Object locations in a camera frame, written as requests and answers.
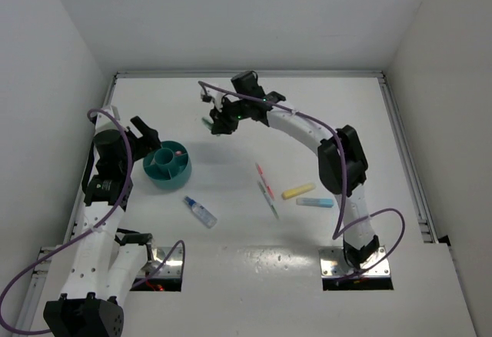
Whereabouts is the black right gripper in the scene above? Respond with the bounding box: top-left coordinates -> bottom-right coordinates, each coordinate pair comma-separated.
211,95 -> 251,133

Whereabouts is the green correction tape dispenser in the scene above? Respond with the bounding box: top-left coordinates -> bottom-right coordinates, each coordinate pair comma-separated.
201,118 -> 213,131

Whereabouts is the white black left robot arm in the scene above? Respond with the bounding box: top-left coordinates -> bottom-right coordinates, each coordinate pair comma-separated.
43,115 -> 161,336

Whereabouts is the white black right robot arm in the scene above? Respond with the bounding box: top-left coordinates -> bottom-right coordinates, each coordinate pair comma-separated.
199,71 -> 380,269

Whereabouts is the teal round divided organizer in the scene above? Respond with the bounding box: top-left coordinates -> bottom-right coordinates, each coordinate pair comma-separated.
142,141 -> 192,191

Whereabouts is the red pen in wrapper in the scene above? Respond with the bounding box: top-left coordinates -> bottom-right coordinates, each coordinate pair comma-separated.
255,162 -> 274,200

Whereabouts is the green pen in wrapper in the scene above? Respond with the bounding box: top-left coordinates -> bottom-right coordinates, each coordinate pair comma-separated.
257,181 -> 279,220

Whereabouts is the clear blue spray bottle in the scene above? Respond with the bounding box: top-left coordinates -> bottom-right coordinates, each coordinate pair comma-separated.
184,196 -> 218,229

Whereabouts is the yellow highlighter marker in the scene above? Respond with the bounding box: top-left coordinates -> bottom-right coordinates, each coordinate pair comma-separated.
281,183 -> 316,200

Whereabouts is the blue highlighter marker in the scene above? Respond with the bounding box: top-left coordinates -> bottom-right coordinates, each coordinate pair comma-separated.
296,198 -> 334,208

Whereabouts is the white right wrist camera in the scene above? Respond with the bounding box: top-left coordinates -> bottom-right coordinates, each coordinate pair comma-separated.
201,88 -> 225,111

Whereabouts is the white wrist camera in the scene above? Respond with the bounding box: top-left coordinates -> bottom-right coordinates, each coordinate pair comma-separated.
88,105 -> 120,134
201,88 -> 225,111

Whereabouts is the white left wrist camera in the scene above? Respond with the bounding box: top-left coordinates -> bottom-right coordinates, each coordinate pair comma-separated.
88,105 -> 120,134

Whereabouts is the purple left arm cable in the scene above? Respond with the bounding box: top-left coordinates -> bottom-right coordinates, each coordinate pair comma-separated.
0,108 -> 187,334

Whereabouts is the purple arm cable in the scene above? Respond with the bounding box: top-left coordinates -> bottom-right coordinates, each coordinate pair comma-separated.
197,80 -> 407,279
0,108 -> 187,334

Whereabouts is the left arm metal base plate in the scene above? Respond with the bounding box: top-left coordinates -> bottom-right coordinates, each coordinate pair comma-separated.
141,245 -> 185,279

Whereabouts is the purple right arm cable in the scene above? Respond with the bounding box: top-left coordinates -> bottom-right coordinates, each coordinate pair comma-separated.
197,80 -> 407,279

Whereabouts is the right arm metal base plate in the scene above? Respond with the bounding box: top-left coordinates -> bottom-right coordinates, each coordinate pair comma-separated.
318,245 -> 391,279

